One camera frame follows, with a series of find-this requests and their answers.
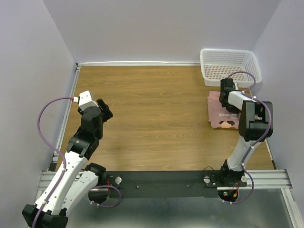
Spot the pink printed t shirt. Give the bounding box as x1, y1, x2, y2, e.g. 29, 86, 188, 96
207, 91, 239, 130

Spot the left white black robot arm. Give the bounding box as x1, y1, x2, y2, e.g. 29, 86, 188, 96
22, 95, 113, 228

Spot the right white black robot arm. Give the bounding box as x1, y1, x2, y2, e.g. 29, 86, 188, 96
218, 78, 273, 186

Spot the white plastic basket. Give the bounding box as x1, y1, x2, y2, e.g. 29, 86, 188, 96
200, 48, 262, 88

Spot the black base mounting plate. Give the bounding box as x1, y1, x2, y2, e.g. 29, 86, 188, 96
78, 170, 247, 208

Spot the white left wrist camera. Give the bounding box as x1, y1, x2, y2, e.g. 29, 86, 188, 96
78, 90, 98, 110

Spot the front aluminium frame rail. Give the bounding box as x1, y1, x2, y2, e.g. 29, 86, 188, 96
35, 169, 293, 198

